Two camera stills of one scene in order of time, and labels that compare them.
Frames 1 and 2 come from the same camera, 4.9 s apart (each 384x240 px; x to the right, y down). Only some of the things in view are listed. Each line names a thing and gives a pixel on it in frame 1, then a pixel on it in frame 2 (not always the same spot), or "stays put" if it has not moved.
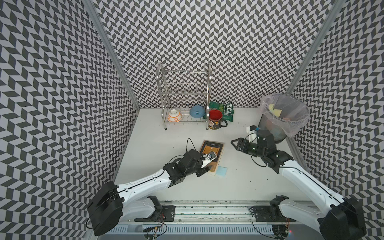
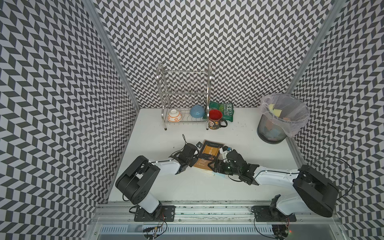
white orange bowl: x=174 y=116 stays put
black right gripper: x=241 y=141 to x=219 y=164
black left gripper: x=197 y=171 to x=195 y=160
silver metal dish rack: x=184 y=95 stays put
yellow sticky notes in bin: x=276 y=112 stays put
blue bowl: x=197 y=111 stays put
